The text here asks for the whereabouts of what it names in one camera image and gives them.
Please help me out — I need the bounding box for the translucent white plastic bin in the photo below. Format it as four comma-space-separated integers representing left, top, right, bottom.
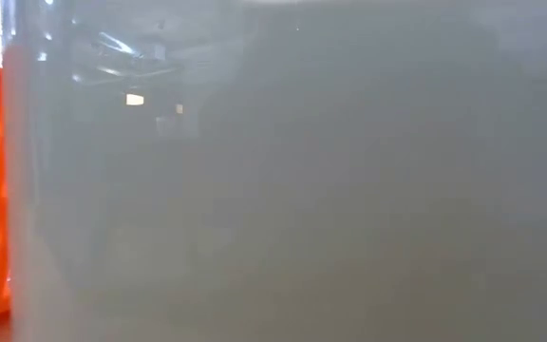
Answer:
0, 0, 547, 342

